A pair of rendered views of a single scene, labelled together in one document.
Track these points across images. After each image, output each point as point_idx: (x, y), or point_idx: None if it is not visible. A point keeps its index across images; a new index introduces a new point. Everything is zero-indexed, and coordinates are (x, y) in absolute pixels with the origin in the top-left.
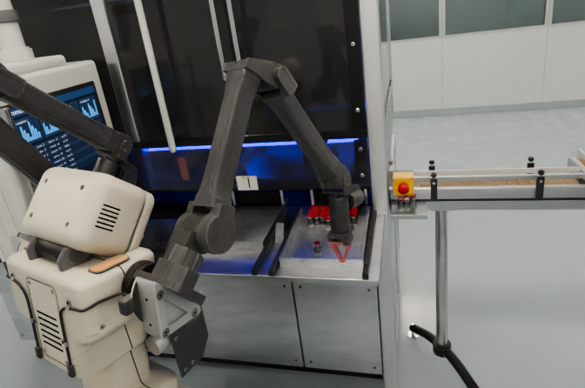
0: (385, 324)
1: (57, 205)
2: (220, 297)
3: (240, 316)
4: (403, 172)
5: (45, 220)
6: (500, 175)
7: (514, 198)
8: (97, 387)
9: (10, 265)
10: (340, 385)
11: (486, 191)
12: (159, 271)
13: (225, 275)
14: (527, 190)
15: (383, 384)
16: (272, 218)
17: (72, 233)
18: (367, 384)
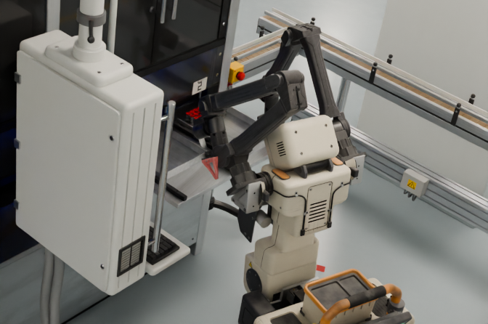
0: (206, 194)
1: (316, 140)
2: None
3: None
4: (232, 63)
5: (314, 150)
6: (261, 46)
7: (269, 61)
8: (301, 246)
9: (295, 187)
10: (166, 273)
11: (258, 61)
12: (352, 152)
13: (218, 183)
14: (276, 52)
15: (189, 253)
16: (160, 136)
17: (337, 148)
18: (181, 260)
